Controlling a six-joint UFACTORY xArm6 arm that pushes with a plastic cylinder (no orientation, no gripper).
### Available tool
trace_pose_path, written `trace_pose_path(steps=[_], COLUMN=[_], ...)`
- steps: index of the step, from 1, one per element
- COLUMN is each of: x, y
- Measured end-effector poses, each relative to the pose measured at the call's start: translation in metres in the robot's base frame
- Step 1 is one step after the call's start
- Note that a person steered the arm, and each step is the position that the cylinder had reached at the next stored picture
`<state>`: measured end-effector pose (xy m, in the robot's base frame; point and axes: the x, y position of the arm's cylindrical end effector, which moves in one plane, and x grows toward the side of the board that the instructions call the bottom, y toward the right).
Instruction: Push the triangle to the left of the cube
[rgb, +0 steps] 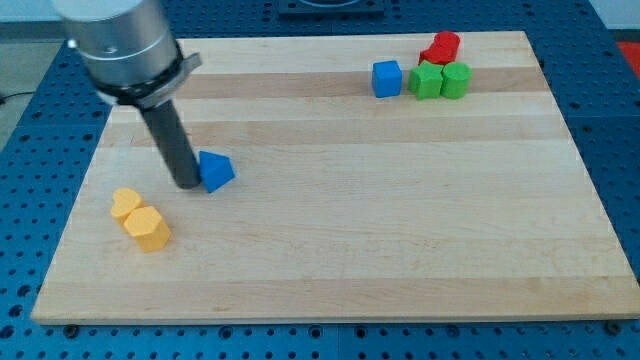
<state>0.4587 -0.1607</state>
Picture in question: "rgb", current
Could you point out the blue cube block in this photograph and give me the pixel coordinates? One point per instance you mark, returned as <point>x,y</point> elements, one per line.
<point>386,79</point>

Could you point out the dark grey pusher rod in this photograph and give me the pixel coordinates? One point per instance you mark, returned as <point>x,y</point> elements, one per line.
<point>165,126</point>

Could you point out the blue triangle block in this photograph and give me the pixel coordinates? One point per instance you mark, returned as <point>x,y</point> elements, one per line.
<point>216,170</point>

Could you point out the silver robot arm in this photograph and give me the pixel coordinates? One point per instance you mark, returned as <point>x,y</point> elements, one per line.
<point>128,49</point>

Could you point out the wooden board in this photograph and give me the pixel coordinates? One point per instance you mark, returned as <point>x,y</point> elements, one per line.
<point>346,207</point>

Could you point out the green cylinder block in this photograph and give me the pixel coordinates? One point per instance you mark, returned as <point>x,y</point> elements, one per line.
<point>456,80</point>

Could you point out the yellow hexagon block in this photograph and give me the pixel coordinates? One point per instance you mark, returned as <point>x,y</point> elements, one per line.
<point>148,227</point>

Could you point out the green star block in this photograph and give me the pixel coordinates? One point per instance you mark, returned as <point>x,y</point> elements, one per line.
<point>425,80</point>

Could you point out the red cylinder block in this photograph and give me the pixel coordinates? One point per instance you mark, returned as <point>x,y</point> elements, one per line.
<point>447,45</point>

